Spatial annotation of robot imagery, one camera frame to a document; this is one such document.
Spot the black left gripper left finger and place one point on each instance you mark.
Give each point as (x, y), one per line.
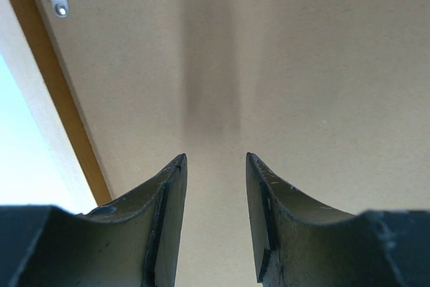
(130, 241)

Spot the wooden picture frame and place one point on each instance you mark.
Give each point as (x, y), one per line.
(29, 54)

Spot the white photo paper sheet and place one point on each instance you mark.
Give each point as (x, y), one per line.
(28, 172)

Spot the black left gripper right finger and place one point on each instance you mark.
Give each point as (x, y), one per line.
(299, 241)

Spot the brown frame backing board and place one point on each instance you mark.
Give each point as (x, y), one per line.
(333, 95)

